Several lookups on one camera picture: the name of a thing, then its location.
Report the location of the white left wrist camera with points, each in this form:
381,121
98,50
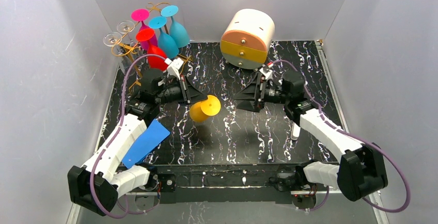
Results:
173,67

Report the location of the magenta plastic wine glass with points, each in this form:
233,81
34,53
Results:
140,15

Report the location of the teal wine glass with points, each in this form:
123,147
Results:
177,30
165,42

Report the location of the gold wire glass rack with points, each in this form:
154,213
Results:
154,12

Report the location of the yellow plastic wine glass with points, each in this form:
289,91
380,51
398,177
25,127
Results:
202,110

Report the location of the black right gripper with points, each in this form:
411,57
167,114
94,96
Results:
258,91

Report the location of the front clear wine glass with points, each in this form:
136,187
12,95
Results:
119,49

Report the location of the white oblong remote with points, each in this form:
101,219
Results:
295,132

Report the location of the rear clear wine glass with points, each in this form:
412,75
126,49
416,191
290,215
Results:
126,28

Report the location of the clear wine glass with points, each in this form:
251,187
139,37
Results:
119,49
126,28

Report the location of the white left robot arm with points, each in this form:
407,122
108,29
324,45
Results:
96,185

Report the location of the round pastel drawer cabinet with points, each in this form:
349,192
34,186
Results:
247,39

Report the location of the red plastic wine glass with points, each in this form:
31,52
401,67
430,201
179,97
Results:
157,57

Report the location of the blue flat card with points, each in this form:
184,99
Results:
145,143

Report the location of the front teal wine glass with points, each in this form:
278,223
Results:
165,42

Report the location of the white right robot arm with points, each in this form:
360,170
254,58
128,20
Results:
361,169

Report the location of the rear teal wine glass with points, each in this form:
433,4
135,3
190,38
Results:
177,30

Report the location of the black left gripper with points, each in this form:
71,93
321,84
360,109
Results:
184,90

